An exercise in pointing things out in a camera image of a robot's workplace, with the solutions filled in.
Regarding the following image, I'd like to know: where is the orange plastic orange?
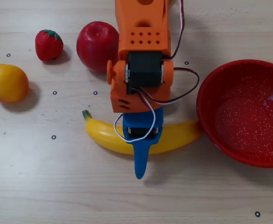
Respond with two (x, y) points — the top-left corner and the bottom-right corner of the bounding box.
(0, 63), (30, 104)

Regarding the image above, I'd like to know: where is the red black white servo cable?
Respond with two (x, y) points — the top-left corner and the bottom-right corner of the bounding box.
(113, 92), (157, 143)
(168, 0), (185, 60)
(130, 67), (200, 105)

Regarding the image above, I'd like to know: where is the blue gripper with motor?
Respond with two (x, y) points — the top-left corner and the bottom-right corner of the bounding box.
(123, 107), (164, 180)

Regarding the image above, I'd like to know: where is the red plastic apple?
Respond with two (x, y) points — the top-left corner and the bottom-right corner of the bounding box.
(76, 21), (120, 74)

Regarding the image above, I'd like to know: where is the red plastic strawberry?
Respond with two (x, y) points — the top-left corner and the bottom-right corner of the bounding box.
(35, 29), (64, 62)

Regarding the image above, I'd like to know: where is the yellow plastic banana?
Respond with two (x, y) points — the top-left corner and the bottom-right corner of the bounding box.
(82, 109), (203, 155)

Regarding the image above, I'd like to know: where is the red speckled bowl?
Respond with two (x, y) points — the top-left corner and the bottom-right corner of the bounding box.
(196, 59), (273, 168)

